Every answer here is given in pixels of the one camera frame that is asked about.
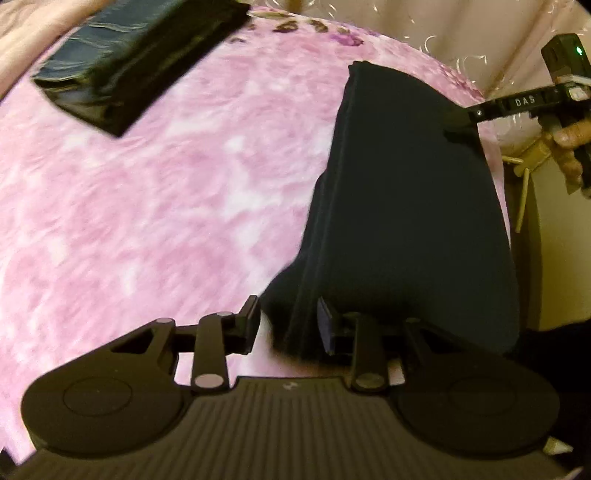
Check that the folded dark shiny garment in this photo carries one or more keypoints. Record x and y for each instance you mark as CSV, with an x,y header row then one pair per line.
x,y
138,60

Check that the person's right hand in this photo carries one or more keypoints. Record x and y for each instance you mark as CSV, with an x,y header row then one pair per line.
x,y
567,147

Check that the pink fluffy blanket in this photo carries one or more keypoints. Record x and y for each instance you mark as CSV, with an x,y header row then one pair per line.
x,y
152,221

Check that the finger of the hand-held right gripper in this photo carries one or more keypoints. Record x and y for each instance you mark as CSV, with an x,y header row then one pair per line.
x,y
461,122

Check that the wooden stick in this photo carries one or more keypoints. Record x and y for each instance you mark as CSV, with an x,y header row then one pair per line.
x,y
523,203

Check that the beige cabinet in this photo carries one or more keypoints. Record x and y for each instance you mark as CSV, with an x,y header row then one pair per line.
x,y
554,258

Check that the dark navy garment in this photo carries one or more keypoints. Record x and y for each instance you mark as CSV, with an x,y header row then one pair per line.
x,y
406,221

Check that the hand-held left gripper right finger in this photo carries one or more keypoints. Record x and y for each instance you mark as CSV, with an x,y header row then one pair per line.
x,y
326,325

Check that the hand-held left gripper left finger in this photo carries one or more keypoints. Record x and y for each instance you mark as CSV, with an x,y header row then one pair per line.
x,y
253,319

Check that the cream quilt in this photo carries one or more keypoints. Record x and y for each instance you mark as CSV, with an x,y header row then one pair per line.
x,y
32,32

